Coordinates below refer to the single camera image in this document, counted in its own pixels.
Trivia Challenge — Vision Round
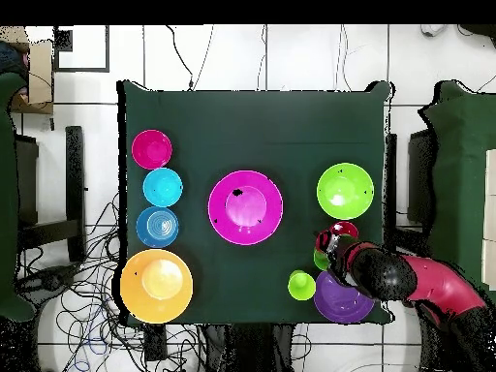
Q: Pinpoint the red bowl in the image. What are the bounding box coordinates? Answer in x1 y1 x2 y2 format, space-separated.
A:
131 129 173 171

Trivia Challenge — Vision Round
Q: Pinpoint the translucent blue bowl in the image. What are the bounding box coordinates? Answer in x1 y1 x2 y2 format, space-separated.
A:
135 205 180 248

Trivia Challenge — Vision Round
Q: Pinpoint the dark grey pedestal leg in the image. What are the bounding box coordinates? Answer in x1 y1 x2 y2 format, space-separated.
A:
15 262 84 299

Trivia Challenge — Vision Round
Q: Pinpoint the dark green table cloth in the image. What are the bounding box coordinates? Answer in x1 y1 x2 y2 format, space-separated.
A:
0 72 37 323
418 79 496 303
116 79 394 326

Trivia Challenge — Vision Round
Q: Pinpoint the red cup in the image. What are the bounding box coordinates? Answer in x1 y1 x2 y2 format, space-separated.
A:
328 221 360 238

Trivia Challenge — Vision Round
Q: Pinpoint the green bowl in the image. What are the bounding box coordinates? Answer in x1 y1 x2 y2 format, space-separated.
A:
316 162 376 221

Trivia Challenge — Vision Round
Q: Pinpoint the pink bowl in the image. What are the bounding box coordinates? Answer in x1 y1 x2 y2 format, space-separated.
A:
207 170 285 247

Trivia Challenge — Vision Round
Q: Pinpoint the black stand frame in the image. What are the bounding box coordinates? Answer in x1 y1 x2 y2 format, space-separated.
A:
15 125 87 264
406 129 437 226

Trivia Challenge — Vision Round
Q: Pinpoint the purple bowl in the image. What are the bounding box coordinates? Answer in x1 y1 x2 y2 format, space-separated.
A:
313 269 376 325

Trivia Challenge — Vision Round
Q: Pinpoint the tangle of black cables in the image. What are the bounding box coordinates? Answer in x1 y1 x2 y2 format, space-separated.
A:
15 191 206 372

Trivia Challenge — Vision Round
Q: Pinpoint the dark green cup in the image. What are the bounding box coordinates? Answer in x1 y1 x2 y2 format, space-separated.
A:
312 248 331 271

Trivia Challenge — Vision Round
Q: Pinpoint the orange bowl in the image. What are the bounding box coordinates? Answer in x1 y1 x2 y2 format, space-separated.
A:
119 248 194 325

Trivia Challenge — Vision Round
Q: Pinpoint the light green cup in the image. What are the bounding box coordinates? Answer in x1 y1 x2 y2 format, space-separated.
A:
287 269 317 302

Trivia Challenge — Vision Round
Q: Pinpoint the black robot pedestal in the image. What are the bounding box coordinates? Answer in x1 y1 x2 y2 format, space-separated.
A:
204 324 295 372

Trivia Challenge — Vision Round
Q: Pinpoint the cardboard box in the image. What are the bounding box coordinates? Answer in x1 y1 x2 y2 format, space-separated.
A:
9 40 54 115

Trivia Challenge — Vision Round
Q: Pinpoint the turquoise bowl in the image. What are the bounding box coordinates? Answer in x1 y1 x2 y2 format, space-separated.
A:
141 167 184 208

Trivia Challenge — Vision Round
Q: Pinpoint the black cable with plug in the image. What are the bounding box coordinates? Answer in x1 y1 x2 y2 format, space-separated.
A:
166 24 195 92

